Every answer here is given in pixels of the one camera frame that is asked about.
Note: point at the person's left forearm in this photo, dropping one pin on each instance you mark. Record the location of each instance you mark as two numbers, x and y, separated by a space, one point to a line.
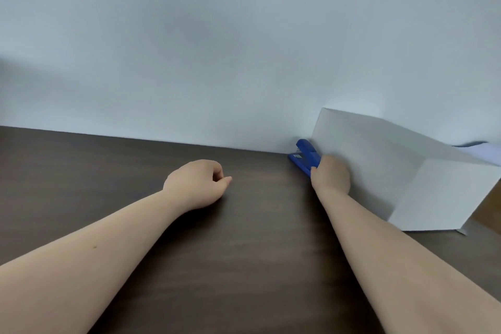
86 263

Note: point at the person's left hand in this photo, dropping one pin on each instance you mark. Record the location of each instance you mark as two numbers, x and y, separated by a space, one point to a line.
193 187

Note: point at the person's right hand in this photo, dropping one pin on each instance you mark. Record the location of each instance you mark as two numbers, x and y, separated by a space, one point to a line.
332 176

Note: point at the person's right forearm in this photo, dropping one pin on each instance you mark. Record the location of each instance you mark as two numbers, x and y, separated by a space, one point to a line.
395 267

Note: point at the blue stapler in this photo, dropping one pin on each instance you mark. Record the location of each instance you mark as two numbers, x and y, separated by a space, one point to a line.
306 156

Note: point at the person's left thumb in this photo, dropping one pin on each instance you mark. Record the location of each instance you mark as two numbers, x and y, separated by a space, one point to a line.
224 182

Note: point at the white paper sheet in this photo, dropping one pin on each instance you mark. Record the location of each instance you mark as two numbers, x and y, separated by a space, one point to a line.
395 161
483 151

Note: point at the person's right fingers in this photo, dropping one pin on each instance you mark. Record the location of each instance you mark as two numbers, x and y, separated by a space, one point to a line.
332 162

